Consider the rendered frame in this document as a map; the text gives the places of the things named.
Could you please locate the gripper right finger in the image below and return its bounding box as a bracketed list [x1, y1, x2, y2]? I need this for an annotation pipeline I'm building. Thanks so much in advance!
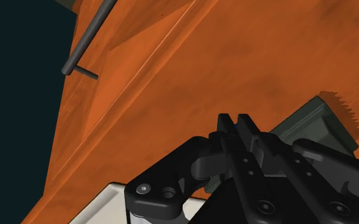
[236, 113, 359, 224]

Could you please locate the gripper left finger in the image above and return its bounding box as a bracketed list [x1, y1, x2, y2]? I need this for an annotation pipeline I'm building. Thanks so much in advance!
[124, 113, 285, 224]

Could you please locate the dark green box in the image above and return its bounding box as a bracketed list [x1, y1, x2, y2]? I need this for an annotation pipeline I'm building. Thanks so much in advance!
[204, 95, 359, 193]

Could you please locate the white tray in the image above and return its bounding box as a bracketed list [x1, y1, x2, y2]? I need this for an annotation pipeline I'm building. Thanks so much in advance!
[69, 181, 206, 224]

